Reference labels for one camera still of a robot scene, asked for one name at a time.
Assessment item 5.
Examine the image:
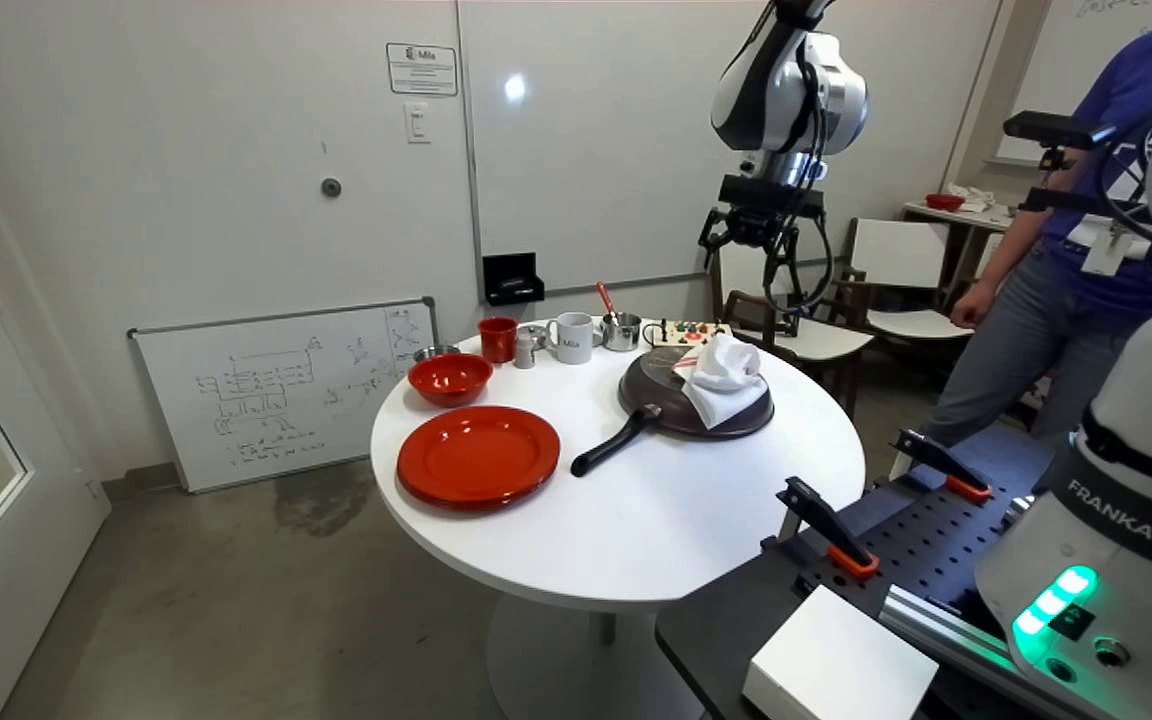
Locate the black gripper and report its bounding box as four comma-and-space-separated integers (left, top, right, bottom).
715, 173, 829, 313

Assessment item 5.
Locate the white towel with red stripes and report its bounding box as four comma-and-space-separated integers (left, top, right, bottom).
670, 333, 775, 431

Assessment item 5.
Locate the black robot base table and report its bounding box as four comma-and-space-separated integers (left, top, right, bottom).
653, 424, 1152, 720

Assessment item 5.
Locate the person hand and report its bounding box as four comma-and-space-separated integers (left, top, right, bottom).
947, 279, 997, 333

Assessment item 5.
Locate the dark chair with white seat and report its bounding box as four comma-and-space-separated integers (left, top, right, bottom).
710, 244, 877, 372

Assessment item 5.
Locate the wooden toy board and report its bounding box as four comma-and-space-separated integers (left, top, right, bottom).
641, 315, 736, 351

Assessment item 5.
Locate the steel pot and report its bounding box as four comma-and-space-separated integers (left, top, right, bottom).
597, 308, 649, 355

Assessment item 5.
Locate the white mug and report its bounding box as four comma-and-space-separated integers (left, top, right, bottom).
543, 308, 601, 369

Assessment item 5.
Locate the black clamp with orange tip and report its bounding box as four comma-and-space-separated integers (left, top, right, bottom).
893, 424, 999, 509
770, 470, 885, 584

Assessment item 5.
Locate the red mug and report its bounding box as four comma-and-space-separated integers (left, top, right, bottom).
477, 315, 521, 369

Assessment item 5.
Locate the red bowl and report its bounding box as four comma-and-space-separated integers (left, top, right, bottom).
403, 346, 497, 411

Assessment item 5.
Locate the red plate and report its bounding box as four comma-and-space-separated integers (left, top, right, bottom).
392, 404, 565, 516

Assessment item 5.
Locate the person in blue shirt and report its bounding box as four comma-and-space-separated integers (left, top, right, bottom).
928, 0, 1152, 451

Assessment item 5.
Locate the white box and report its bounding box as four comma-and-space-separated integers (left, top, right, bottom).
741, 578, 943, 720

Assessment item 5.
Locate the small leaning whiteboard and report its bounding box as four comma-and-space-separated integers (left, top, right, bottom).
128, 292, 444, 497

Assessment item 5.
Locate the white door with glass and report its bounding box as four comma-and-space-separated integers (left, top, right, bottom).
0, 91, 110, 720

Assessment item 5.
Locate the red-handled utensil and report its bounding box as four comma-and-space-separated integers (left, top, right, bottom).
591, 279, 624, 333

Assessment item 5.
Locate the black wall tray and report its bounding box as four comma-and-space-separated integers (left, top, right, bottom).
480, 247, 546, 308

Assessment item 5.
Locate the aluminium rail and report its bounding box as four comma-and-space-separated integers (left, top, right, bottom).
877, 578, 1024, 672

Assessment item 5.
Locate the small wall label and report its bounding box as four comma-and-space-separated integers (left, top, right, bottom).
399, 101, 436, 152

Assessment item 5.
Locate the paper wall notice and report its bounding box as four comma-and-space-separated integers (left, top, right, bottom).
378, 37, 465, 101

